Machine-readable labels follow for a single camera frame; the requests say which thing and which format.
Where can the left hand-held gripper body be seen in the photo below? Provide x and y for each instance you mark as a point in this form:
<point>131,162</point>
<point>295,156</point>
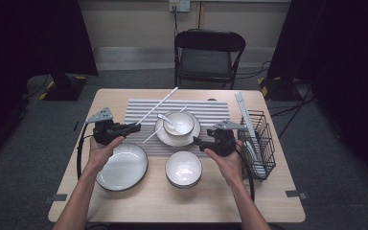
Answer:
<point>103,134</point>

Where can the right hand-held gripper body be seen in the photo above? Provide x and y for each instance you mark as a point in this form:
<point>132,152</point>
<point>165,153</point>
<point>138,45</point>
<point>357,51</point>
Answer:
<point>223,143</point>

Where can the white chopstick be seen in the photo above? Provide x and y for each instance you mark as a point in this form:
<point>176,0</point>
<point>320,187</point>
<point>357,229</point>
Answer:
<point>246,111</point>
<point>242,111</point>
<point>159,103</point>
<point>148,139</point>

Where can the white plate dark rim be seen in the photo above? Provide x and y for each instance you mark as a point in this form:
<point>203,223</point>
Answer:
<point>179,140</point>
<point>124,169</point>

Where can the white bowl dark rim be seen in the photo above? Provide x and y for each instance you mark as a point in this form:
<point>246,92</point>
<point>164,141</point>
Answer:
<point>182,123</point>
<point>183,169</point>

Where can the person's left hand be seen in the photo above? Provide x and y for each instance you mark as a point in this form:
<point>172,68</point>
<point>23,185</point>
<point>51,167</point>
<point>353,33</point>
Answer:
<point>100,158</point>

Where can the person's right hand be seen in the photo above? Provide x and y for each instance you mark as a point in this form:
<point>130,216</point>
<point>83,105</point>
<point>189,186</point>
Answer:
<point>230,169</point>

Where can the striped woven placemat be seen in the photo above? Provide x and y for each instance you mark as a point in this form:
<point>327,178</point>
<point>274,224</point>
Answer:
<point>211,111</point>

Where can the black stand base yellow tape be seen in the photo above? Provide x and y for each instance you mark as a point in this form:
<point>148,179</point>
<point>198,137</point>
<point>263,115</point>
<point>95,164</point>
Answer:
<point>65,89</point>
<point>278,91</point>

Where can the grey tape strip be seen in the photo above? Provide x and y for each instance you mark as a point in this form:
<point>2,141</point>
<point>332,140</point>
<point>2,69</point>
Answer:
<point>56,198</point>
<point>295,194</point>

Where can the grey round floor plate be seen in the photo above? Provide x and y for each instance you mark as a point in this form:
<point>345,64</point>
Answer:
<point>35,84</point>

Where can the black folding chair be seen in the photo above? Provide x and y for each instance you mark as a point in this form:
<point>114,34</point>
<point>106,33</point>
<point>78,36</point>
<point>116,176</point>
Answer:
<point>209,41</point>

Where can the dark curtain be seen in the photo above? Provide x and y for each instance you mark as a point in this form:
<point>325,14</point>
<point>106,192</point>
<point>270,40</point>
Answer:
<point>28,38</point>
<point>341,48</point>

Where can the white wall outlet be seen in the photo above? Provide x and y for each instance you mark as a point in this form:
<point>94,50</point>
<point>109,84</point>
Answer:
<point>183,4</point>

